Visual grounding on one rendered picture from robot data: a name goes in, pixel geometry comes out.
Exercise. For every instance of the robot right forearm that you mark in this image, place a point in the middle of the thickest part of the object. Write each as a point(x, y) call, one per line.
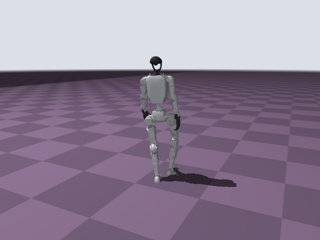
point(175, 106)

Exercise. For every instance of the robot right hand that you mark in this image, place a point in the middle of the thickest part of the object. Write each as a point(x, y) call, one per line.
point(177, 122)

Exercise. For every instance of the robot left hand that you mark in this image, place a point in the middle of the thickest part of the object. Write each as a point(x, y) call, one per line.
point(145, 114)

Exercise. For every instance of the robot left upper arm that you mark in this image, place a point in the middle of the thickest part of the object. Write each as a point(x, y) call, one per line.
point(143, 88)

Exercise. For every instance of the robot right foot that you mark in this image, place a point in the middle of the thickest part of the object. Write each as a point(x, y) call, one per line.
point(170, 172)

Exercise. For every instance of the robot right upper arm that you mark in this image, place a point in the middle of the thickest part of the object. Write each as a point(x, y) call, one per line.
point(171, 86)

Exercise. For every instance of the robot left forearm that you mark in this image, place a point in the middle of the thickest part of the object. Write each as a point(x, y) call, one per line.
point(143, 104)

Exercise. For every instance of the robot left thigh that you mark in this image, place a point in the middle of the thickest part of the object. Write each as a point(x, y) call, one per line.
point(151, 130)

